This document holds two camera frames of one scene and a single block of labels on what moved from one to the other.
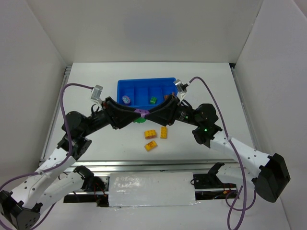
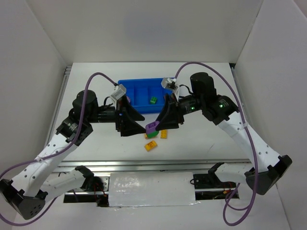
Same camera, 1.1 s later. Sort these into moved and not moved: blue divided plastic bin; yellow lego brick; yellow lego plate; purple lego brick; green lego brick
Moved: purple lego brick
Not moved: blue divided plastic bin; yellow lego brick; yellow lego plate; green lego brick
